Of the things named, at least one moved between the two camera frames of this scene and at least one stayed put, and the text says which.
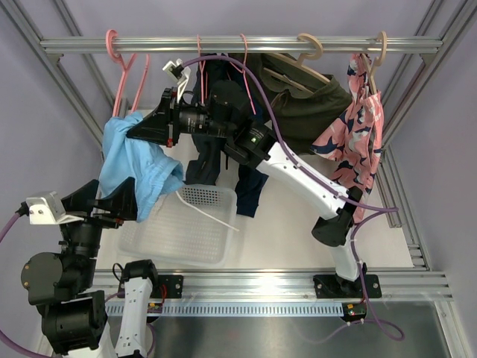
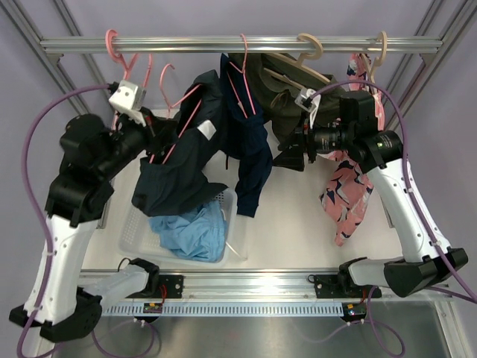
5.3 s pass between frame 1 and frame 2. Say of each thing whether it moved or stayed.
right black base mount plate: stayed
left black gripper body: moved
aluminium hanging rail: stayed
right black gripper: moved
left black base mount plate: stayed
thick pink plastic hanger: stayed
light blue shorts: moved
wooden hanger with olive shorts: stayed
